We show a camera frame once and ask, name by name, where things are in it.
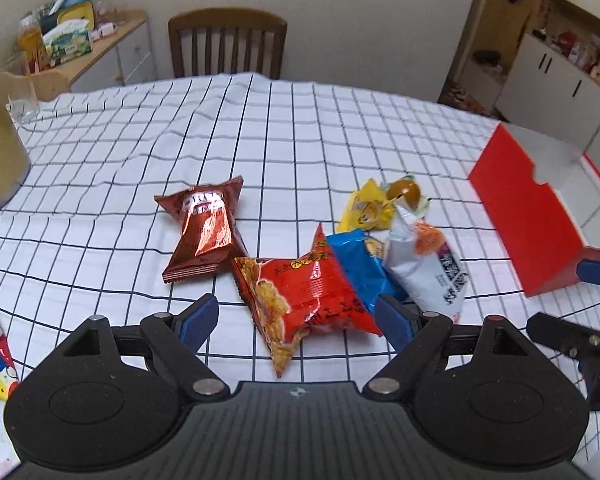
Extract assorted shelf ornaments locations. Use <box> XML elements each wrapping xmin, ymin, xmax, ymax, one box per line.
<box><xmin>532</xmin><ymin>25</ymin><xmax>600</xmax><ymax>80</ymax></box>

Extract clear drinking glass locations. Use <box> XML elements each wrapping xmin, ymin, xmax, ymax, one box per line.
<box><xmin>5</xmin><ymin>80</ymin><xmax>41</xmax><ymax>126</ymax></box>

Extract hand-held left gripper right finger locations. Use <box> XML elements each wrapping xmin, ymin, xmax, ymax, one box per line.
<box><xmin>362</xmin><ymin>294</ymin><xmax>543</xmax><ymax>402</ymax></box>

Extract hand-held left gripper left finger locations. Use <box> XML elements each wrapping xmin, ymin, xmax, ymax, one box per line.
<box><xmin>55</xmin><ymin>294</ymin><xmax>231</xmax><ymax>402</ymax></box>

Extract red and white cardboard box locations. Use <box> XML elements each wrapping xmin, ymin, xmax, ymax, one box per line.
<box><xmin>467</xmin><ymin>122</ymin><xmax>600</xmax><ymax>298</ymax></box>

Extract white and grey snack packet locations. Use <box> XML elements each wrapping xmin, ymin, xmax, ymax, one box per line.
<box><xmin>384</xmin><ymin>203</ymin><xmax>468</xmax><ymax>323</ymax></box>

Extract green tissue pack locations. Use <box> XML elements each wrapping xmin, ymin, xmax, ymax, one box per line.
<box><xmin>42</xmin><ymin>19</ymin><xmax>93</xmax><ymax>67</ymax></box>

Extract bottle with orange liquid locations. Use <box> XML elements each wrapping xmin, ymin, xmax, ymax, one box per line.
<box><xmin>17</xmin><ymin>15</ymin><xmax>48</xmax><ymax>75</ymax></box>

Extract brown foil snack packet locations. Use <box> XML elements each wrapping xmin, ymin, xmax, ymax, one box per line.
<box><xmin>154</xmin><ymin>175</ymin><xmax>250</xmax><ymax>285</ymax></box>

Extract red snack packet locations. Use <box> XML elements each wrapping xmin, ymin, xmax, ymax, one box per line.
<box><xmin>231</xmin><ymin>223</ymin><xmax>384</xmax><ymax>378</ymax></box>

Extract white cabinet with black handles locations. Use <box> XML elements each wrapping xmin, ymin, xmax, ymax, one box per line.
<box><xmin>495</xmin><ymin>0</ymin><xmax>600</xmax><ymax>153</ymax></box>

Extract brown wooden chair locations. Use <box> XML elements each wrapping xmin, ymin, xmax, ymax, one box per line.
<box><xmin>168</xmin><ymin>7</ymin><xmax>288</xmax><ymax>80</ymax></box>

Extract yellow tin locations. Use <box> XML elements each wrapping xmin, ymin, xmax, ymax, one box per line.
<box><xmin>55</xmin><ymin>0</ymin><xmax>96</xmax><ymax>28</ymax></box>

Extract blue snack packet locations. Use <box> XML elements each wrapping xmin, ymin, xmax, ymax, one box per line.
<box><xmin>326</xmin><ymin>229</ymin><xmax>411</xmax><ymax>313</ymax></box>

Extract yellow candy packet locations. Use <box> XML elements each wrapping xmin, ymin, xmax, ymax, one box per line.
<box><xmin>337</xmin><ymin>178</ymin><xmax>397</xmax><ymax>233</ymax></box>

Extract light wooden sideboard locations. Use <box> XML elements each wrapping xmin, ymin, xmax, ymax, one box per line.
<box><xmin>0</xmin><ymin>9</ymin><xmax>156</xmax><ymax>102</ymax></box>

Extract round brown wrapped candy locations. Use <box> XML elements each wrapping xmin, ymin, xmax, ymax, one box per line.
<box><xmin>384</xmin><ymin>175</ymin><xmax>431</xmax><ymax>218</ymax></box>

